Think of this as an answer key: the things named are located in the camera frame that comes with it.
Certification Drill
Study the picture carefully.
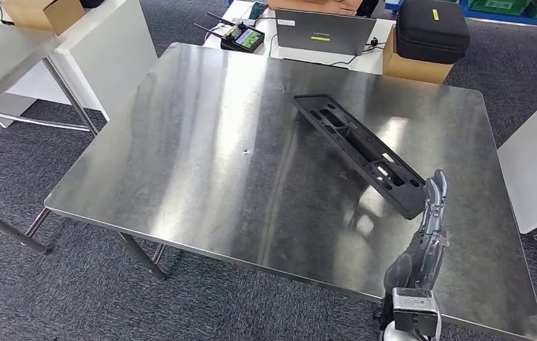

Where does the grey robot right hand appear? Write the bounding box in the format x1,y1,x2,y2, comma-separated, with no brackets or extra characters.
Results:
384,169,450,296

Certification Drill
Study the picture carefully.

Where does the long black plastic part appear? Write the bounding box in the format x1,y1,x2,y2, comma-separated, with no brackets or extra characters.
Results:
292,94,428,221

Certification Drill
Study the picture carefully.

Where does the stainless steel workbench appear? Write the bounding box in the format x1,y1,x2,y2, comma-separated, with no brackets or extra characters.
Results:
43,42,537,341

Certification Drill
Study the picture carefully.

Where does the cardboard box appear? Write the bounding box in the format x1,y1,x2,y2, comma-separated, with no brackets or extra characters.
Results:
382,26,456,86
1,0,87,37

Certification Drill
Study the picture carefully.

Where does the black carrying case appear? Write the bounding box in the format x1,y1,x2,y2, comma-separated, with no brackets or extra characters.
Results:
395,0,471,66

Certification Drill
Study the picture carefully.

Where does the grey laptop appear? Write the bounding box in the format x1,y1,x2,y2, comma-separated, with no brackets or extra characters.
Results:
274,8,378,58

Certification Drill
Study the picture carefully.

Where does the green plastic crate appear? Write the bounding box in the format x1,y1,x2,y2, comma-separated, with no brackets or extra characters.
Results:
467,0,537,23

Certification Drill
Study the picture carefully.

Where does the person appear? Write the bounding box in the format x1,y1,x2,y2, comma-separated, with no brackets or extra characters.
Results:
266,0,387,18

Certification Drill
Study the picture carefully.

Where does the black remote controller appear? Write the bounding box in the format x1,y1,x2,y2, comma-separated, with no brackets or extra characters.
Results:
192,11,266,54

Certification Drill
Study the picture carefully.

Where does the white panel desk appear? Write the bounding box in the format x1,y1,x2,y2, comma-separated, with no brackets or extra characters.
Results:
0,0,160,131

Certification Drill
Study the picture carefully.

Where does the black laptop cable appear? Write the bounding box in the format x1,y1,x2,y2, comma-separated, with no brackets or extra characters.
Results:
330,36,388,68

